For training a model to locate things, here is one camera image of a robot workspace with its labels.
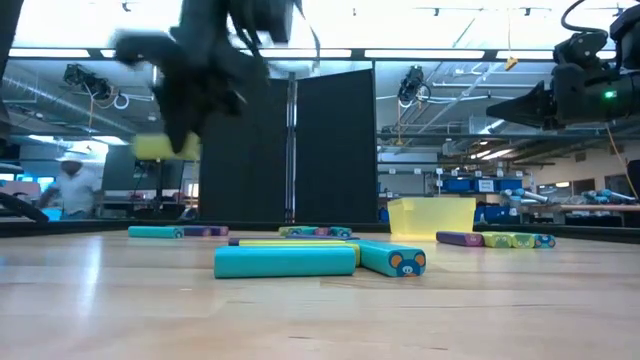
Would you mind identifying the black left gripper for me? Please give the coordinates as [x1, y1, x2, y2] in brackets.
[152, 47, 271, 154]

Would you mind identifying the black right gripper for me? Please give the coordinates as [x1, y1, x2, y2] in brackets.
[487, 63, 609, 130]

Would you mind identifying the white light strip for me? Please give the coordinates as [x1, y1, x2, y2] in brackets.
[8, 48, 91, 59]
[239, 48, 353, 59]
[494, 49, 554, 61]
[363, 48, 486, 60]

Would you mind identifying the blue storage bin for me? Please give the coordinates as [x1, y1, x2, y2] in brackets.
[495, 177, 524, 194]
[442, 177, 475, 194]
[473, 205, 521, 225]

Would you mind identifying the wooden workbench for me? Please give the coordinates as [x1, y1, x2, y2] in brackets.
[519, 202, 640, 226]

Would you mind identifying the person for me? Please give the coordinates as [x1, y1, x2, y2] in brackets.
[37, 149, 106, 222]

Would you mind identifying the yellow translucent plastic bin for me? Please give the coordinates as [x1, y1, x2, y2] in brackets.
[387, 196, 477, 242]

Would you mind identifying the black folding partition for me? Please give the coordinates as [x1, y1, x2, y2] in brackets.
[198, 68, 380, 225]

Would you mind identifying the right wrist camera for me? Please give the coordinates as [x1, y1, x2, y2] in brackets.
[553, 30, 610, 69]

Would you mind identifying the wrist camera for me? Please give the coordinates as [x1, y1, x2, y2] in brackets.
[113, 28, 174, 69]
[553, 30, 610, 69]

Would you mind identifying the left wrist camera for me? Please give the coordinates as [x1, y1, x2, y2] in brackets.
[113, 28, 174, 69]

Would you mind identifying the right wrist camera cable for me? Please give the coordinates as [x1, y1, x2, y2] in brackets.
[559, 0, 609, 35]

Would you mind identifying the black ceiling-hung camera rig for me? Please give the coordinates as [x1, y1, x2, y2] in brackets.
[62, 63, 130, 111]
[397, 64, 432, 107]

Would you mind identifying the black curved hose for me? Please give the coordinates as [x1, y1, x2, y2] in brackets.
[0, 192, 50, 224]

